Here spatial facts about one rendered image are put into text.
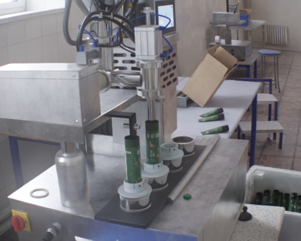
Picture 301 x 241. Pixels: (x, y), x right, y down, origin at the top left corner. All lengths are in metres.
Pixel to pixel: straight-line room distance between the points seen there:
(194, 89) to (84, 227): 1.87
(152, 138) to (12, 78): 0.35
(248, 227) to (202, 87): 1.46
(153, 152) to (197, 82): 1.74
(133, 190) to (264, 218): 0.66
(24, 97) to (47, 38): 2.23
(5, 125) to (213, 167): 0.56
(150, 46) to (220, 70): 1.73
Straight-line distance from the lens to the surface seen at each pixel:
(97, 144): 1.30
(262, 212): 1.52
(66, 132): 0.93
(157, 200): 0.99
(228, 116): 2.57
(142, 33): 0.95
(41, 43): 3.13
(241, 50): 5.33
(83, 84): 0.90
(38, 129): 0.98
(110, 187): 1.09
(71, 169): 0.96
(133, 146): 0.90
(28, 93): 0.97
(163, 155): 1.13
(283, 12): 11.13
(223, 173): 1.15
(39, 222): 1.07
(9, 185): 2.95
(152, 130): 1.00
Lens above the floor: 1.49
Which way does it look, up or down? 17 degrees down
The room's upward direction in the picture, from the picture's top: 2 degrees counter-clockwise
